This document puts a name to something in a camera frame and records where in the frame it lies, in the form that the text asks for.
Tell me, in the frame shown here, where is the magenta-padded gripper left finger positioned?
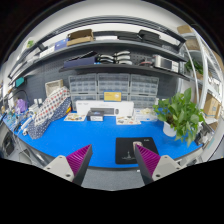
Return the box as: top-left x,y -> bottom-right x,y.
44,143 -> 94,187

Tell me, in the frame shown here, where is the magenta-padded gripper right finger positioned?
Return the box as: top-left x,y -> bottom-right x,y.
134,144 -> 183,186

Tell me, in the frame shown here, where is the black mouse pad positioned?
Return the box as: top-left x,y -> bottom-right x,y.
115,136 -> 159,165

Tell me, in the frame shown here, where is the navy polka dot cloth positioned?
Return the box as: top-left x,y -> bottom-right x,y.
26,97 -> 73,140

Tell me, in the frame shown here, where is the green plant in white pot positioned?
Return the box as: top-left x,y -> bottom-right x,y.
153,87 -> 205,148

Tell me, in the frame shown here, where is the white and blue carton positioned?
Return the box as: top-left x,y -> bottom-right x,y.
133,108 -> 158,123

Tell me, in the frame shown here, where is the small black labelled box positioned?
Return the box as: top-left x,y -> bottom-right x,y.
86,110 -> 105,122

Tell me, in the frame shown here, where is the red blue plaid cloth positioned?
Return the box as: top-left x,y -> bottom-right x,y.
34,85 -> 72,127

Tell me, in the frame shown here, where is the grey plastic drawer cabinet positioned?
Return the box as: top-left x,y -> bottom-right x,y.
97,73 -> 131,95
129,73 -> 160,98
68,73 -> 98,95
97,93 -> 131,102
129,94 -> 159,109
70,93 -> 98,111

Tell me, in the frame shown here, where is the long white keyboard box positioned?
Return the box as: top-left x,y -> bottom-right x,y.
75,100 -> 135,118

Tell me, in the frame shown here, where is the purple fabric bundle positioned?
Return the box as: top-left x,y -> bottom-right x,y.
14,98 -> 28,114

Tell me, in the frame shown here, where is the white metal storage rack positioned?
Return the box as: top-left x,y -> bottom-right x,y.
176,23 -> 224,134

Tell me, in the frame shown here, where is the cream plastic basket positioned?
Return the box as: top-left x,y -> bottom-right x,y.
44,79 -> 64,98

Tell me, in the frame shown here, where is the yellow card box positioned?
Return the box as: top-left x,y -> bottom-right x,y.
103,91 -> 123,102

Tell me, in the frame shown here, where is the dark wall shelf unit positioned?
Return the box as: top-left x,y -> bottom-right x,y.
8,14 -> 191,81

